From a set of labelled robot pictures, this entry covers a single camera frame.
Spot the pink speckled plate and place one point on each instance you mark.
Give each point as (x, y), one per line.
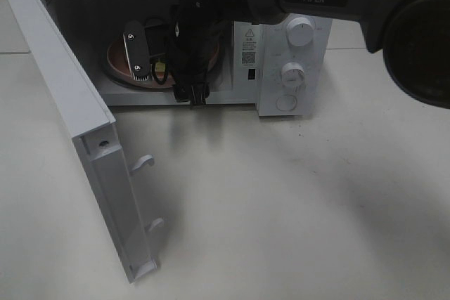
(116, 54)

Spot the white timer knob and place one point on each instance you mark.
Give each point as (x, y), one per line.
(292, 75)

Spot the white microwave door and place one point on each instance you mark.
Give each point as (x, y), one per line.
(91, 126)

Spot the white microwave oven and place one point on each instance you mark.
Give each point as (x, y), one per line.
(275, 68)

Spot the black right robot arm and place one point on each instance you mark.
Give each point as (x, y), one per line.
(413, 36)

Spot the white power knob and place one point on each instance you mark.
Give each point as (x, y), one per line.
(300, 31)

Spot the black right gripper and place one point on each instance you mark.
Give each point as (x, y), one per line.
(186, 44)

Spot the white bread sandwich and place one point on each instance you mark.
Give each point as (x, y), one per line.
(159, 66)

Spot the white door release button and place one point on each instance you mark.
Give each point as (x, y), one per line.
(286, 103)

